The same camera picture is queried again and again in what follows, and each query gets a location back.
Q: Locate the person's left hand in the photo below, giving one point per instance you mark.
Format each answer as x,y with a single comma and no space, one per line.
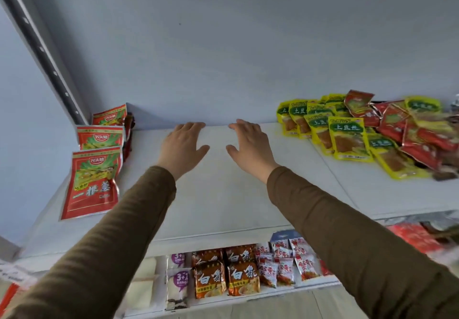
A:
181,150

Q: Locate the person's right hand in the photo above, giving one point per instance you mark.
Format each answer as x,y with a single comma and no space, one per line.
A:
252,150

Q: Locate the white metal shelf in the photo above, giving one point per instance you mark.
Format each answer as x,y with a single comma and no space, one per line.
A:
222,193

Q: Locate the red foil snack packet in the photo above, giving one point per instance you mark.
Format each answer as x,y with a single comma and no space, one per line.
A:
91,193
100,137
111,116

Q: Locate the pile of yellow snack packets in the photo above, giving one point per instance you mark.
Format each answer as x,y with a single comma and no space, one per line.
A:
349,139

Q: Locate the white purple snack packet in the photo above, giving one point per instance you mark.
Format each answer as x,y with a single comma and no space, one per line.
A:
178,288
177,259

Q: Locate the row of white red snacks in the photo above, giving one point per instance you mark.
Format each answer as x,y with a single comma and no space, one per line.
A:
287,265

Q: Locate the row of orange noodle snacks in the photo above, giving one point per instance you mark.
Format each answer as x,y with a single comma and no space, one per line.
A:
226,275

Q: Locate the pile of red snack packets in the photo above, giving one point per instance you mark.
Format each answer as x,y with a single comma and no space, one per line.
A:
394,121

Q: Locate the person's left forearm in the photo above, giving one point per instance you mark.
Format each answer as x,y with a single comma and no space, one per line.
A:
100,257

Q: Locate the person's right forearm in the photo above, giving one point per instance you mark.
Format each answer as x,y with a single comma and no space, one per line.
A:
358,250

